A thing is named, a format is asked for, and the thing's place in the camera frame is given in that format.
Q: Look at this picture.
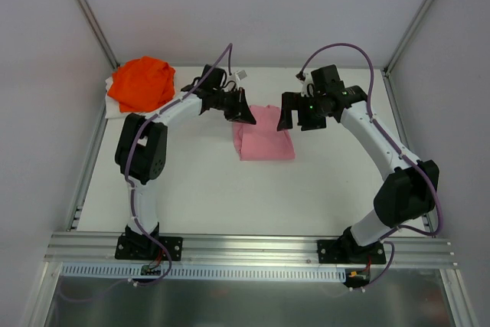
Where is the white t shirt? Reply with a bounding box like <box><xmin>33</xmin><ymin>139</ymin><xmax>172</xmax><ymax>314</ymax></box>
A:
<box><xmin>103</xmin><ymin>75</ymin><xmax>149</xmax><ymax>120</ymax></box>

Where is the orange t shirt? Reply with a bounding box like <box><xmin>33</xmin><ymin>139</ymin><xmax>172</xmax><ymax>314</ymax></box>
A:
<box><xmin>108</xmin><ymin>56</ymin><xmax>175</xmax><ymax>113</ymax></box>

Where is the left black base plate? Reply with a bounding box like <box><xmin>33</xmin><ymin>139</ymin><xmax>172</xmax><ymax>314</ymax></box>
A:
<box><xmin>114</xmin><ymin>232</ymin><xmax>184</xmax><ymax>262</ymax></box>

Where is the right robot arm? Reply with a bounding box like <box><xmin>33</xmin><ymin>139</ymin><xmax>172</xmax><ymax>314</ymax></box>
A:
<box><xmin>277</xmin><ymin>65</ymin><xmax>439</xmax><ymax>264</ymax></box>

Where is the right aluminium corner post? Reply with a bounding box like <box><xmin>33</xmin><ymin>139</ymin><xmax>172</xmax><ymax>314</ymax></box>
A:
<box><xmin>384</xmin><ymin>0</ymin><xmax>460</xmax><ymax>71</ymax></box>

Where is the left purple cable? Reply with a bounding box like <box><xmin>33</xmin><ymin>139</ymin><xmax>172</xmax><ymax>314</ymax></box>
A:
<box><xmin>57</xmin><ymin>42</ymin><xmax>234</xmax><ymax>302</ymax></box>

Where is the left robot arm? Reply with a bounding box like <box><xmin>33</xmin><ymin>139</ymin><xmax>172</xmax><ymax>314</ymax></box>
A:
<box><xmin>115</xmin><ymin>64</ymin><xmax>256</xmax><ymax>261</ymax></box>

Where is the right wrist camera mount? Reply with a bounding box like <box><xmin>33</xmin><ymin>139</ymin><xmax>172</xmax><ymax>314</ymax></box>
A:
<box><xmin>296</xmin><ymin>72</ymin><xmax>315</xmax><ymax>97</ymax></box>

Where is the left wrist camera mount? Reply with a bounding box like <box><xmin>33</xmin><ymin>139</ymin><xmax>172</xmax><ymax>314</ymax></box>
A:
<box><xmin>228</xmin><ymin>70</ymin><xmax>247</xmax><ymax>88</ymax></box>

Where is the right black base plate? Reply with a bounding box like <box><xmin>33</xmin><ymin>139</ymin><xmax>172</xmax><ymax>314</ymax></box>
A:
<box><xmin>316</xmin><ymin>238</ymin><xmax>387</xmax><ymax>265</ymax></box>

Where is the aluminium corner post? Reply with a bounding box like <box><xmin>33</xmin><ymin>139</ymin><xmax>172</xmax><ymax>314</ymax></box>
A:
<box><xmin>384</xmin><ymin>0</ymin><xmax>460</xmax><ymax>71</ymax></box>
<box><xmin>75</xmin><ymin>0</ymin><xmax>119</xmax><ymax>70</ymax></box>

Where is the left aluminium corner post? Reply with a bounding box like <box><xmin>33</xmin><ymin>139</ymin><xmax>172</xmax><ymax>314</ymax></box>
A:
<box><xmin>75</xmin><ymin>0</ymin><xmax>119</xmax><ymax>70</ymax></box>

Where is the pink t shirt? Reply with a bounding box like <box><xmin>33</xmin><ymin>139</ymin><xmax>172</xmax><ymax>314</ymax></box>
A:
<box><xmin>232</xmin><ymin>105</ymin><xmax>296</xmax><ymax>162</ymax></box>

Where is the white slotted cable duct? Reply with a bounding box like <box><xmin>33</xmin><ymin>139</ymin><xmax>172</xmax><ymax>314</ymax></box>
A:
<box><xmin>60</xmin><ymin>263</ymin><xmax>346</xmax><ymax>283</ymax></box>

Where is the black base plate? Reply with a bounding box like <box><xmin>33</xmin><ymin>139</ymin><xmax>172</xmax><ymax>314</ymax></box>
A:
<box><xmin>316</xmin><ymin>238</ymin><xmax>387</xmax><ymax>265</ymax></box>
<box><xmin>114</xmin><ymin>232</ymin><xmax>184</xmax><ymax>262</ymax></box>

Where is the aluminium front rail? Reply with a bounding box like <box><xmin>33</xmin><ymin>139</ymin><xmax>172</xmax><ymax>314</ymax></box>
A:
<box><xmin>44</xmin><ymin>231</ymin><xmax>459</xmax><ymax>269</ymax></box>

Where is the right aluminium side rail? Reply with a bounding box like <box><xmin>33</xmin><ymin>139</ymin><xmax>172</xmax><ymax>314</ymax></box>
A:
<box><xmin>381</xmin><ymin>70</ymin><xmax>437</xmax><ymax>231</ymax></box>

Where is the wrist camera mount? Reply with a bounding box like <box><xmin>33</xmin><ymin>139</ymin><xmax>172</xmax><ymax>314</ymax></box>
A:
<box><xmin>228</xmin><ymin>70</ymin><xmax>247</xmax><ymax>88</ymax></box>
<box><xmin>296</xmin><ymin>72</ymin><xmax>315</xmax><ymax>97</ymax></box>

